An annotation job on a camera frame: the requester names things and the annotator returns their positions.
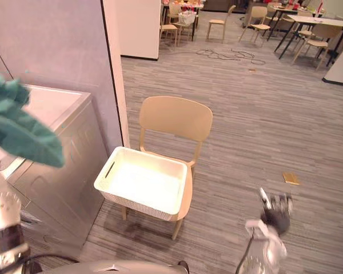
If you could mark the green cloth garment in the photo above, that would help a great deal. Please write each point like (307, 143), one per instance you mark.
(20, 134)

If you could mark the white partition panel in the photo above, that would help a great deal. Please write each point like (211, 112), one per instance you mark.
(341, 65)

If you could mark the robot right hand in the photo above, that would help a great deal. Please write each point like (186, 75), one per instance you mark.
(277, 218)

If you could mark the robot silver torso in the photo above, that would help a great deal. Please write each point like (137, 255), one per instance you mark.
(114, 267)

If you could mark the beige plastic chair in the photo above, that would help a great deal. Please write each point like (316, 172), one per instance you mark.
(175, 120)
(218, 22)
(180, 17)
(168, 28)
(321, 35)
(258, 20)

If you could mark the white plastic laundry basket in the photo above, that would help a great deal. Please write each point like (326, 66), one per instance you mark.
(143, 182)

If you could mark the yellow flat card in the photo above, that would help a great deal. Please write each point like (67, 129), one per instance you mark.
(291, 178)

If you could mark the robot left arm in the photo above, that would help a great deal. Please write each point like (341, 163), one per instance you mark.
(3, 217)

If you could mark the small white woven basket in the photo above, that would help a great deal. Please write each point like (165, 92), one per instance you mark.
(187, 17)

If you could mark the cluttered table with black legs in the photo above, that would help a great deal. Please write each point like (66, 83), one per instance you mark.
(188, 5)
(286, 9)

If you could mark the white table with black legs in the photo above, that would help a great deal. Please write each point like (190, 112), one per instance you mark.
(317, 20)

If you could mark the robot dark foot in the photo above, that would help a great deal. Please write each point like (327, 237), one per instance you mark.
(183, 267)

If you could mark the silver washing machine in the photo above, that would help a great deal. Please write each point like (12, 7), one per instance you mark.
(60, 171)

